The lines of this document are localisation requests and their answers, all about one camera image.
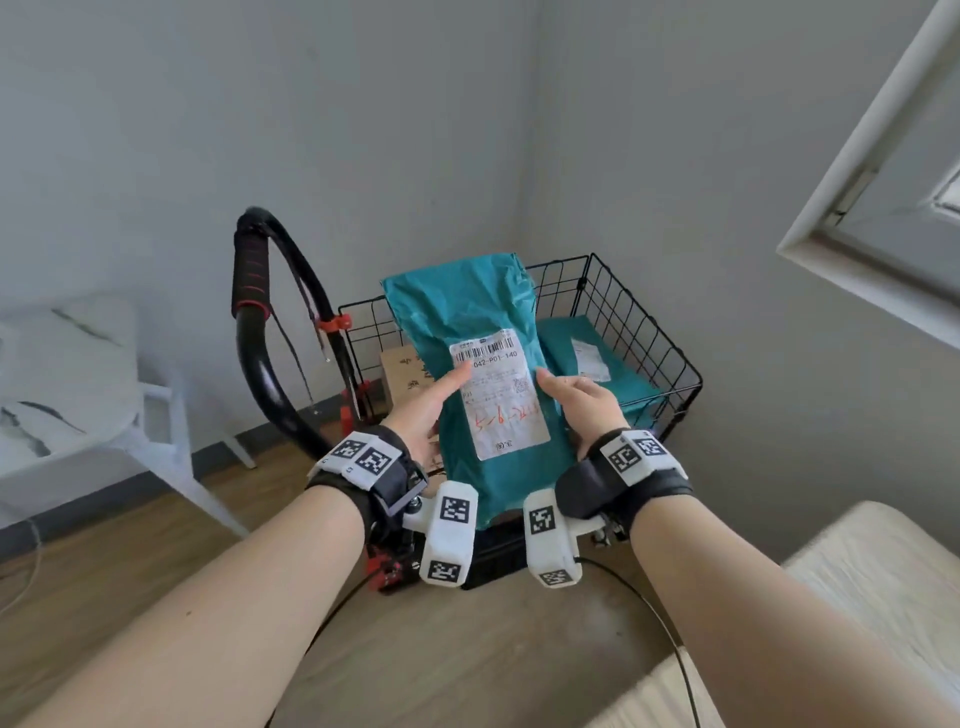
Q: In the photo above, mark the person's left forearm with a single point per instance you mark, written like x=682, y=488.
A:
x=187, y=622

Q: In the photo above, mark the white marble-top side table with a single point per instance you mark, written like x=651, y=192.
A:
x=67, y=375

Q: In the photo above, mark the wooden table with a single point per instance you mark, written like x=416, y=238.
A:
x=885, y=570

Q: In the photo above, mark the person's left hand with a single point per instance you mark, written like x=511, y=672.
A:
x=420, y=420

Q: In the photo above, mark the person's right hand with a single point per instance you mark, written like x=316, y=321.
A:
x=589, y=412

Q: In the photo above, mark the cardboard box red-marked label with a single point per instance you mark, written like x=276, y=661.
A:
x=401, y=375

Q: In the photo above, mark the white wrist camera with markers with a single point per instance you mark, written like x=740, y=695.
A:
x=450, y=532
x=551, y=540

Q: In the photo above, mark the teal mailer parcel front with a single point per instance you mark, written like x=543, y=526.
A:
x=637, y=390

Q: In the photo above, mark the teal mailer parcel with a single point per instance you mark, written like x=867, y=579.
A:
x=637, y=390
x=465, y=300

